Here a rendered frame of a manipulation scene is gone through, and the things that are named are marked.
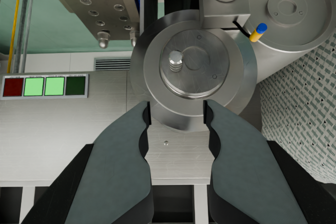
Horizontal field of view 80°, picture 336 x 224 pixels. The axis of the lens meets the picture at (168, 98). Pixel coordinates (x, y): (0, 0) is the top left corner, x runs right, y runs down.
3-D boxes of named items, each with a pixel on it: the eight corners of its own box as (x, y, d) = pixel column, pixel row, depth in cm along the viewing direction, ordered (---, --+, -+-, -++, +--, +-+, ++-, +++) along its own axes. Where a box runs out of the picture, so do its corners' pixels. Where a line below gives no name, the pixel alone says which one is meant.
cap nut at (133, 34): (140, 30, 58) (140, 44, 57) (142, 36, 62) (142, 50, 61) (128, 30, 58) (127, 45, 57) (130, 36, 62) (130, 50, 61)
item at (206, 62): (241, 81, 21) (172, 104, 21) (235, 86, 23) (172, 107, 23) (215, 19, 22) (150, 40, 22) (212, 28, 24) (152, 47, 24)
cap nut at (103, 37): (108, 31, 58) (107, 45, 57) (111, 37, 62) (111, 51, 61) (95, 31, 58) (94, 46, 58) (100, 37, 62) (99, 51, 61)
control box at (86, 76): (88, 73, 58) (86, 97, 57) (89, 74, 59) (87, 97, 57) (2, 75, 58) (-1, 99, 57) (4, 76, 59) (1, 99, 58)
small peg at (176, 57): (185, 61, 18) (171, 65, 18) (184, 70, 21) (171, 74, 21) (180, 47, 19) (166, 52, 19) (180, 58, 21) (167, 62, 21)
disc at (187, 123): (251, 6, 24) (264, 130, 22) (250, 9, 25) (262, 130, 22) (130, 10, 25) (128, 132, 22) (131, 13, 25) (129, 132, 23)
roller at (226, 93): (239, 18, 24) (248, 115, 22) (205, 78, 49) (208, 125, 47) (143, 21, 24) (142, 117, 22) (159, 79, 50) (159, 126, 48)
